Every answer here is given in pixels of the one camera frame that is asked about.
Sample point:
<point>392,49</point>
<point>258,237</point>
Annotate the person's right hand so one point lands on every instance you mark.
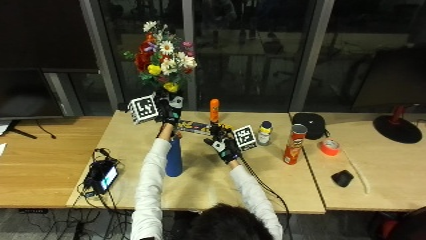
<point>227,148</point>

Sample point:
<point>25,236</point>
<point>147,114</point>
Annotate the person's left hand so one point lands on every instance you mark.
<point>170,111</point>

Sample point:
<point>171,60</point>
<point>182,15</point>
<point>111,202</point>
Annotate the orange plastic bottle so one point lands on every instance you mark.
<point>215,110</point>

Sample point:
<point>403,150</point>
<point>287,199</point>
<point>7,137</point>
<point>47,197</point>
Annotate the colourful artificial flower bouquet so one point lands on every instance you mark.
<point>164,58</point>

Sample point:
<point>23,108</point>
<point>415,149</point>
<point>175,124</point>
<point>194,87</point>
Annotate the yellow and black flat packet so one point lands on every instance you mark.
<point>195,126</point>

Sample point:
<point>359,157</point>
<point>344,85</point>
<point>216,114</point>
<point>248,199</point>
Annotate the left glove white marker cube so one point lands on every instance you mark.
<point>143,109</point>

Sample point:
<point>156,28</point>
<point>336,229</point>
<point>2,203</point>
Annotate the glove white marker cube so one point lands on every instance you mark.
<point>246,137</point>
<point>143,109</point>

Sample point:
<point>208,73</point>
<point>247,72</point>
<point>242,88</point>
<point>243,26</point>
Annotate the right glove white marker cube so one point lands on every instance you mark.
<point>246,137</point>

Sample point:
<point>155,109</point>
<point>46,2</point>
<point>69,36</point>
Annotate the white bottle with blue cap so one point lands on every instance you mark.
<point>266,133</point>

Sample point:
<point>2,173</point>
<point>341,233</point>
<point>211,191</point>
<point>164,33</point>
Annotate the blue vase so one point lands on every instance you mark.
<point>174,159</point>

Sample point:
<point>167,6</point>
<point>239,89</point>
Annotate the red chips can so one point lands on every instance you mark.
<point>295,145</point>

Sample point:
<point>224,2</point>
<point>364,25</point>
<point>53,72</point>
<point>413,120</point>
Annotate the black zip pouch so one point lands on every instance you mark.
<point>311,124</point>

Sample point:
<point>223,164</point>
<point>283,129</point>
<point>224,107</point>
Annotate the orange tape roll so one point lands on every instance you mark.
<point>329,147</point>

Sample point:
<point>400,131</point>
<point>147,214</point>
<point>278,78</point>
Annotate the black device with lit screen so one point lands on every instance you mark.
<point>102,176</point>

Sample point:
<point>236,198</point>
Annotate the black computer mouse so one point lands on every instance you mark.
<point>343,178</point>

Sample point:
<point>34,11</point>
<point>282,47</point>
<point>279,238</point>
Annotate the black monitor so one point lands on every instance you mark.
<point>25,91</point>

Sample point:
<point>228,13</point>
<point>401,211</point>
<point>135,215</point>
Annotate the black monitor stand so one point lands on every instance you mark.
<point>18,130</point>

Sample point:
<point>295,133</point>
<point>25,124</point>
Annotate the white paper sheet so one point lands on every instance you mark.
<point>3,126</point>

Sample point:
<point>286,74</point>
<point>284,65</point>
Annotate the black lamp base red stem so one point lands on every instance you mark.
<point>397,127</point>

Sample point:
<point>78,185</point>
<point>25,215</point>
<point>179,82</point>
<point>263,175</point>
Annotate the black power strip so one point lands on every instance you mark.
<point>34,210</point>

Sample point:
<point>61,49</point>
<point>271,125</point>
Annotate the red and black bag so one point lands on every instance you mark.
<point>393,226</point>

